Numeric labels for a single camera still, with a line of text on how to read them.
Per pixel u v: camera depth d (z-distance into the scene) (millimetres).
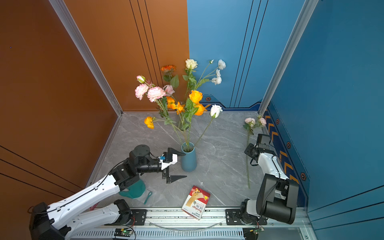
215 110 630
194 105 684
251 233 709
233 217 725
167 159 520
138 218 744
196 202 744
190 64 888
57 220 399
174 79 923
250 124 1109
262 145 685
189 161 784
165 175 593
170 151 629
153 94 599
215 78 878
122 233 706
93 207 475
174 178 618
